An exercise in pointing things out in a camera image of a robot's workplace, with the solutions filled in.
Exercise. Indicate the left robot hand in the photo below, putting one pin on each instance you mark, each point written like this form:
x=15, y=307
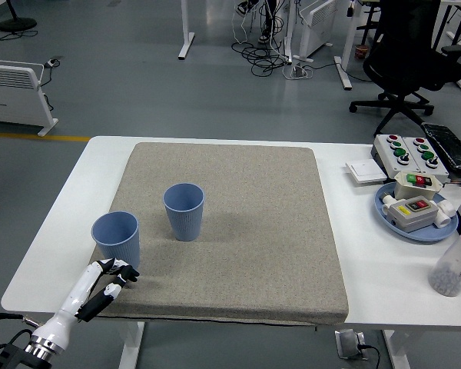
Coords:
x=80, y=292

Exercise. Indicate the blue ribbed plastic cup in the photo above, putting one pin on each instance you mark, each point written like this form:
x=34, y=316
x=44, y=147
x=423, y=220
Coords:
x=184, y=223
x=117, y=246

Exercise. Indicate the brown paper cup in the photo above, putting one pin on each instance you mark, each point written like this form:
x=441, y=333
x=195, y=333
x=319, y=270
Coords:
x=361, y=52

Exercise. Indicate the white table leg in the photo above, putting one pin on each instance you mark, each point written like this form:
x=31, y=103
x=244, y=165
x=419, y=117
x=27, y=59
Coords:
x=397, y=351
x=130, y=346

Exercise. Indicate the grey-brown fabric mat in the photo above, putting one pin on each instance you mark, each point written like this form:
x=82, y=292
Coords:
x=253, y=230

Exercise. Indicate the large white panel heater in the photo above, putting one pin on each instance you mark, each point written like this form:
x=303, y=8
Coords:
x=11, y=96

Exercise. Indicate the silver floor socket box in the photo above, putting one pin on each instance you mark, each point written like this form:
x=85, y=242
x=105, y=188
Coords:
x=347, y=344

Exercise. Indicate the black round stand base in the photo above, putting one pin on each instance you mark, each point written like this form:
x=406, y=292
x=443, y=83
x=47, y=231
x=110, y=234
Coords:
x=17, y=24

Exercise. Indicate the white desk leg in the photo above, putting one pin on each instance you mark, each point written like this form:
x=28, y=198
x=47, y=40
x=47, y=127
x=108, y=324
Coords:
x=186, y=34
x=345, y=57

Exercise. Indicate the person's foot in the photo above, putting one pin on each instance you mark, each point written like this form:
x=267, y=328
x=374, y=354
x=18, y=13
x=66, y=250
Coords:
x=246, y=7
x=264, y=38

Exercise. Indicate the white control button box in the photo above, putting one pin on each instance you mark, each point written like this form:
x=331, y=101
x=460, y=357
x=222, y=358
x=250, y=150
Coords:
x=440, y=169
x=384, y=157

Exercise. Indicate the blue round plate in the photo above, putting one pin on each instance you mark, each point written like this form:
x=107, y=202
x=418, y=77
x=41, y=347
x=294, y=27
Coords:
x=426, y=233

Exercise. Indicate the small white panel heater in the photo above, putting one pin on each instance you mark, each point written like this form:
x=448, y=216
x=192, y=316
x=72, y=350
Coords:
x=317, y=27

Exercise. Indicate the clear bottle with red cap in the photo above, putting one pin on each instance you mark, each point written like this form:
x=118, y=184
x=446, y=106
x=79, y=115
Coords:
x=451, y=269

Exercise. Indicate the black wrapped keyboard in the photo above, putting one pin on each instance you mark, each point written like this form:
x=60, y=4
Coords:
x=451, y=148

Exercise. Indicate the black office chair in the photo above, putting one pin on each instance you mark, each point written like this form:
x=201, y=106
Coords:
x=403, y=57

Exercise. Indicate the white wall switch plate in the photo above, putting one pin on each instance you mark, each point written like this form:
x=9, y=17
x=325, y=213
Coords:
x=365, y=172

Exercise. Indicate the grey push-button switch box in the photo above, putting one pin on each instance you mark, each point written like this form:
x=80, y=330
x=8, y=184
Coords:
x=411, y=215

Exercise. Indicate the white green-red button switch box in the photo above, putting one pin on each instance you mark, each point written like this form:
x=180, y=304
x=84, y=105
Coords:
x=405, y=190

